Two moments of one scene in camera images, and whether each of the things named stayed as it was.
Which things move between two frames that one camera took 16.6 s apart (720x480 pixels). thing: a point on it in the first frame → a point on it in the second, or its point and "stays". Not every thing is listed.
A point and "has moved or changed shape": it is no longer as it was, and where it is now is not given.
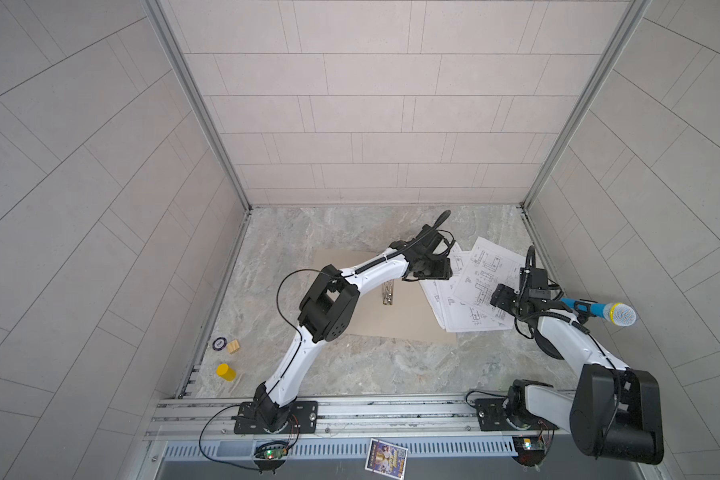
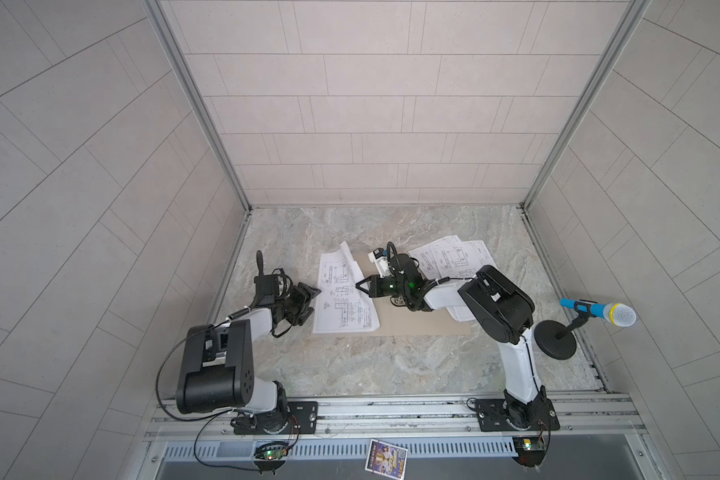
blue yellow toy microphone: [614, 312] stays
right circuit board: [529, 450] stays
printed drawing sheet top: [488, 266] has moved or changed shape
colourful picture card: [387, 459] stays
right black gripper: [500, 296] → [375, 286]
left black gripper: [442, 269] → [301, 297]
